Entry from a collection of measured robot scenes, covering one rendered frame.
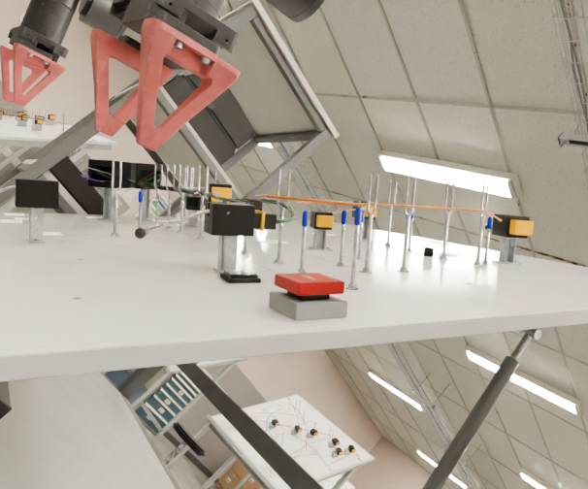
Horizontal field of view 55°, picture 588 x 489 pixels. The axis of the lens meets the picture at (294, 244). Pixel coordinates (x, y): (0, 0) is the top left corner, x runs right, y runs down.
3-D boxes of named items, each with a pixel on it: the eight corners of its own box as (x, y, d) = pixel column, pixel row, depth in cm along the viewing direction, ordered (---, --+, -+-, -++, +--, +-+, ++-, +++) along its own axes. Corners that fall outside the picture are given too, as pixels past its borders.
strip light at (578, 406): (576, 407, 498) (581, 401, 500) (463, 349, 598) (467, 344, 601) (580, 417, 508) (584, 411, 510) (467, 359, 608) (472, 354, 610)
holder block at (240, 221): (203, 231, 74) (205, 201, 74) (244, 233, 76) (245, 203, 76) (212, 235, 70) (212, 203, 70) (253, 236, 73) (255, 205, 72)
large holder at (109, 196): (143, 218, 148) (145, 163, 147) (114, 222, 131) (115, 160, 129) (118, 216, 149) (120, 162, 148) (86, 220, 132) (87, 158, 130)
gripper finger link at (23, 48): (36, 113, 83) (60, 54, 83) (47, 116, 77) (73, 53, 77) (-13, 91, 79) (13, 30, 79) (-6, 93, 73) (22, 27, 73)
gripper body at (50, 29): (49, 62, 87) (67, 17, 87) (64, 62, 79) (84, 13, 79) (5, 40, 83) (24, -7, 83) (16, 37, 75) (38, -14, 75)
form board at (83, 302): (-18, 219, 138) (-18, 211, 138) (331, 228, 187) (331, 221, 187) (-32, 391, 35) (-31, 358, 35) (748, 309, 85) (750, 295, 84)
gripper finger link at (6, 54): (27, 110, 89) (50, 55, 88) (36, 113, 83) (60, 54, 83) (-18, 89, 84) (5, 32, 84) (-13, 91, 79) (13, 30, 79)
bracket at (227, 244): (212, 268, 76) (214, 232, 75) (230, 268, 76) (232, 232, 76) (222, 275, 71) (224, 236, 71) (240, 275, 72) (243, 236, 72)
